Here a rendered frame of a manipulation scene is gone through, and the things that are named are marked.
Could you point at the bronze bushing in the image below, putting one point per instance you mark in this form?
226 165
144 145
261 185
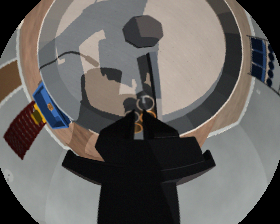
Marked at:
152 111
137 127
50 106

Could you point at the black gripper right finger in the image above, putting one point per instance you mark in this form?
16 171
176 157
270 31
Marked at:
156 128

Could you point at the blue open box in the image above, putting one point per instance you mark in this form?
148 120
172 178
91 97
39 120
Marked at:
55 118

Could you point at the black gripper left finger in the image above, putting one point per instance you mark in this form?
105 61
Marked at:
121 128

